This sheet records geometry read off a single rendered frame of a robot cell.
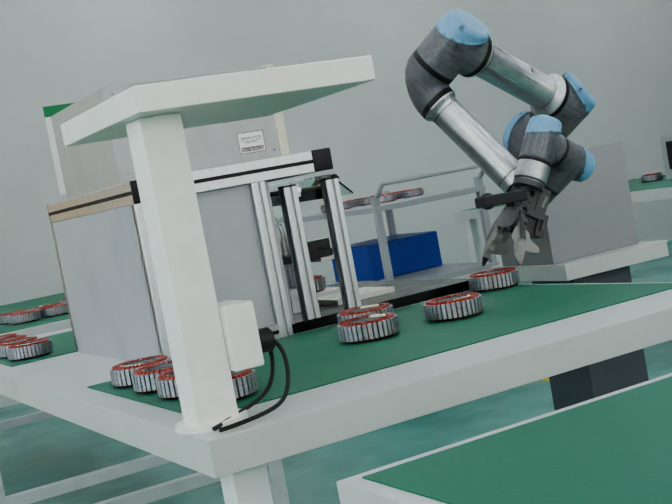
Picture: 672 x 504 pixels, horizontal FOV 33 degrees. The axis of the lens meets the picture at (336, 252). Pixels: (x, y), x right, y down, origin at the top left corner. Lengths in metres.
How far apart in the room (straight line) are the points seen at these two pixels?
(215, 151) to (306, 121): 6.18
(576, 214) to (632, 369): 0.43
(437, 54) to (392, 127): 6.26
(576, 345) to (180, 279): 0.62
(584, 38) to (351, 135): 2.47
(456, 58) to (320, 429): 1.37
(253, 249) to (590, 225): 0.95
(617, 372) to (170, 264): 1.68
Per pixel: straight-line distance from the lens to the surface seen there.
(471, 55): 2.73
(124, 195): 2.29
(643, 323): 1.85
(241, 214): 2.33
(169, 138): 1.54
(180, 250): 1.53
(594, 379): 2.93
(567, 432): 1.19
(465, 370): 1.65
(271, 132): 2.51
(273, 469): 3.86
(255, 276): 2.33
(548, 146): 2.58
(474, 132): 2.71
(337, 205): 2.43
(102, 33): 8.16
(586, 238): 2.90
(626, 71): 10.45
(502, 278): 2.48
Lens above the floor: 1.04
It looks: 3 degrees down
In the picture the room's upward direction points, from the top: 11 degrees counter-clockwise
